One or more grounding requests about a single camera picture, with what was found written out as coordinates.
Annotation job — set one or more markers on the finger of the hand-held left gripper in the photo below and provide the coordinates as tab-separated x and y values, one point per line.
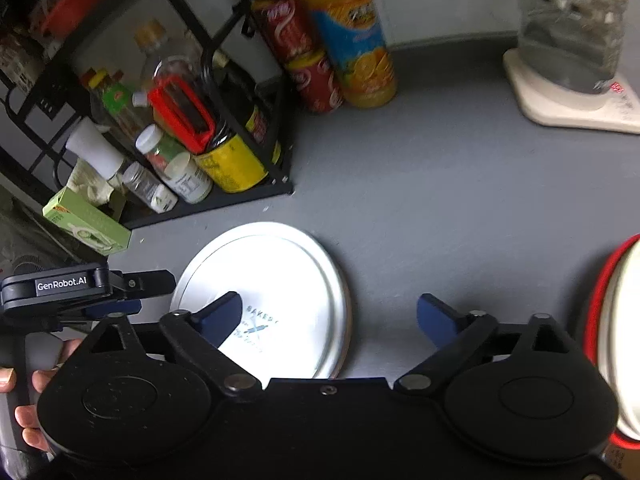
117	306
145	282

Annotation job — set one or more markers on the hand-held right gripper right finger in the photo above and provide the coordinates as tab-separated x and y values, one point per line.
437	320

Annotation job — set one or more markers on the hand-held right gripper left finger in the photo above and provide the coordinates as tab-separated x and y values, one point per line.
222	317

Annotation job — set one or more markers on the white plate crossed utensils print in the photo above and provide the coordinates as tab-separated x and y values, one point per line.
280	280

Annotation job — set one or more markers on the white plate script print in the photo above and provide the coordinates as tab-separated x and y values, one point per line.
344	310

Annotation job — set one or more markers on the red rimmed bowl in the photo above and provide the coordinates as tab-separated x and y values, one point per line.
591	320

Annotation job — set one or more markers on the person's left hand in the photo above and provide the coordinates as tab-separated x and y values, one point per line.
42	382

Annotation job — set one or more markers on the light green carton box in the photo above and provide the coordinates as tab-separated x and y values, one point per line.
85	220

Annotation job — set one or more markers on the small grey-capped spice jar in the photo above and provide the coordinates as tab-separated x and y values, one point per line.
150	190

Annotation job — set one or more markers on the crumpled pale plastic bag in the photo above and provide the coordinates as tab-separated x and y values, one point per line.
90	185

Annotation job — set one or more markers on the white-capped seasoning jar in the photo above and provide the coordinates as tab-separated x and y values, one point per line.
185	175

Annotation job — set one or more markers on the black metal shelf rack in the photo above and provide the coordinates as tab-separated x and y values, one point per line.
240	197

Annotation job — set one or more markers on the white plastic tube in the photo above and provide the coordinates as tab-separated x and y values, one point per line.
95	147

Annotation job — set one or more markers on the dark sauce bottle yellow label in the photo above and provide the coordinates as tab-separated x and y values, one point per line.
230	165

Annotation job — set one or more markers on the green bottle white cap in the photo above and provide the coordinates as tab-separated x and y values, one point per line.
125	110

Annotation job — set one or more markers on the clear bottle yellow cap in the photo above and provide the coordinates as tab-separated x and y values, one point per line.
160	55

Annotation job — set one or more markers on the cream kettle heating base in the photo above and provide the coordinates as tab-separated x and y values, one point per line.
550	110

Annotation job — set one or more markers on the red cola can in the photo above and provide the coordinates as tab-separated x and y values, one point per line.
285	25
315	85

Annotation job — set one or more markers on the orange juice bottle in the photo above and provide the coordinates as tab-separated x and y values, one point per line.
350	45

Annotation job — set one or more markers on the glass kettle cream lid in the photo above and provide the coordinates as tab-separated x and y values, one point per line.
570	45

